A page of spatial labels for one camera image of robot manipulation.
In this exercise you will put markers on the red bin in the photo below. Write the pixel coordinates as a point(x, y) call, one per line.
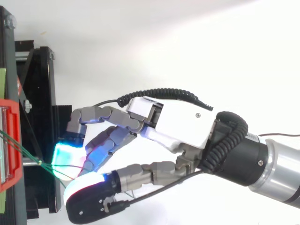
point(9, 145)

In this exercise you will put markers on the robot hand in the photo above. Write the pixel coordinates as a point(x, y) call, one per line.
point(178, 122)

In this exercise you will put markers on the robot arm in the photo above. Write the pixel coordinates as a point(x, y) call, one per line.
point(262, 161)

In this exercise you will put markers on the black stand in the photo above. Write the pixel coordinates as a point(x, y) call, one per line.
point(35, 117)

